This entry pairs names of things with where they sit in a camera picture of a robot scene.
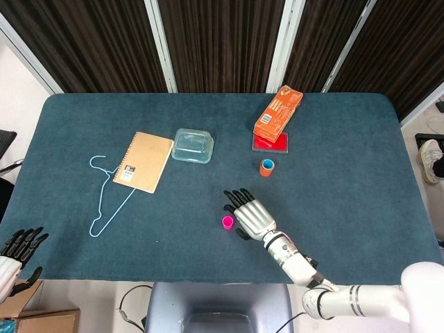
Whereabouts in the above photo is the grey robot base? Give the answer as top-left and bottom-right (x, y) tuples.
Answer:
(144, 282), (295, 333)

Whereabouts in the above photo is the kraft spiral notebook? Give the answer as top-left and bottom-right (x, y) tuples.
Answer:
(112, 131), (174, 194)

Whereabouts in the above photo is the dark ribbed divider panel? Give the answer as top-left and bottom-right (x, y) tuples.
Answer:
(283, 0), (368, 94)
(0, 0), (169, 94)
(329, 0), (444, 121)
(157, 0), (287, 94)

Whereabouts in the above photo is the red flat ink pad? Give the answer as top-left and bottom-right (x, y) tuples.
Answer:
(252, 133), (290, 153)

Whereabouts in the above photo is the black cable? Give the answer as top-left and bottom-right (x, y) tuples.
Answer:
(119, 284), (154, 331)

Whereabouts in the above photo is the white divider post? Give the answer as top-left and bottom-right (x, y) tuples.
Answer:
(266, 0), (307, 94)
(398, 78), (444, 128)
(321, 0), (379, 94)
(144, 0), (178, 94)
(0, 13), (64, 95)

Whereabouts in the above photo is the clear plastic container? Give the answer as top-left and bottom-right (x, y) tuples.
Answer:
(171, 128), (215, 164)

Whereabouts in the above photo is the brown cardboard box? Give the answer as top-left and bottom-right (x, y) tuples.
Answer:
(0, 280), (81, 333)

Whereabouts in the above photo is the black chair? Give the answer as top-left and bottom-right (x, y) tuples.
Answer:
(0, 129), (24, 174)

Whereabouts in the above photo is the orange cardboard box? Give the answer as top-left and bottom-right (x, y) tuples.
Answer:
(253, 85), (303, 143)

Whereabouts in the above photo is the orange plastic cup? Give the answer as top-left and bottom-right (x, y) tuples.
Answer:
(259, 158), (278, 178)

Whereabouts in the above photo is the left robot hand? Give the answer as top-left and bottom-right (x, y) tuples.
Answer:
(0, 227), (49, 303)

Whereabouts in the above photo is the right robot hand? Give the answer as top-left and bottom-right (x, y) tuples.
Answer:
(223, 187), (278, 241)

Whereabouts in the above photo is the teal table cloth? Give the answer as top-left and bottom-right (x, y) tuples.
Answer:
(0, 92), (438, 284)

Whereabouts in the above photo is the light blue wire hanger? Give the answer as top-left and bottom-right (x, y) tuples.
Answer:
(89, 155), (136, 238)

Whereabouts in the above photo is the beige sneaker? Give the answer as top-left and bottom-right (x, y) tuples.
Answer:
(417, 139), (444, 185)

